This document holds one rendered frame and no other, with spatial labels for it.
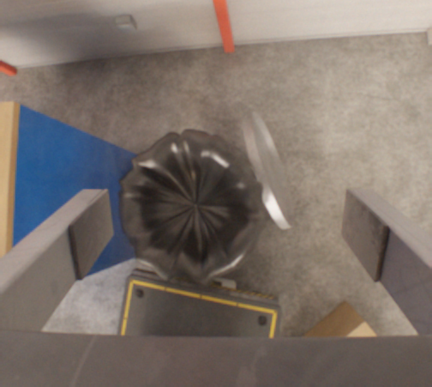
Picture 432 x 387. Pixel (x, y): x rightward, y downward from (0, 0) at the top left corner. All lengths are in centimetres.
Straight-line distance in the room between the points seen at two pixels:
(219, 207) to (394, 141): 106
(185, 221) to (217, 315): 47
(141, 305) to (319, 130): 124
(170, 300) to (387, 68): 162
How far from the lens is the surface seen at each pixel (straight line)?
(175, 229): 117
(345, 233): 17
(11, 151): 102
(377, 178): 179
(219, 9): 156
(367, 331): 153
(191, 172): 118
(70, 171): 123
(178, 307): 147
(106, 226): 17
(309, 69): 186
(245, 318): 144
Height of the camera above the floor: 168
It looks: 80 degrees down
